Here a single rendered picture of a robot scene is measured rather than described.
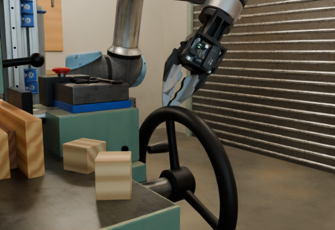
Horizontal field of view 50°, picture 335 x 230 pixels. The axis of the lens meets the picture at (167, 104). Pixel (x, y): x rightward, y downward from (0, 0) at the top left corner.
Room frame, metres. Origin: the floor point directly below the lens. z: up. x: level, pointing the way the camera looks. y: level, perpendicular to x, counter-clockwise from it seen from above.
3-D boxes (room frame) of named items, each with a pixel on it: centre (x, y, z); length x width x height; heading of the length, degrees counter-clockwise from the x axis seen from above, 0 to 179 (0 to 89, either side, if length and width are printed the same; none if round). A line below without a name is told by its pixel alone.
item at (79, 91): (0.60, 0.14, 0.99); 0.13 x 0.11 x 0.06; 36
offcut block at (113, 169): (0.37, 0.06, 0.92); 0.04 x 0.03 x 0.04; 93
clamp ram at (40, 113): (0.55, 0.20, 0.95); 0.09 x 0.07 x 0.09; 36
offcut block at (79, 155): (0.45, 0.11, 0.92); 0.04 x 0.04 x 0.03; 61
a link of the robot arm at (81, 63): (1.18, 0.27, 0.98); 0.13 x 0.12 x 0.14; 123
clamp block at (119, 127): (0.60, 0.14, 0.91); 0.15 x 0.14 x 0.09; 36
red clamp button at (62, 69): (0.61, 0.18, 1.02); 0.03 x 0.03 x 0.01
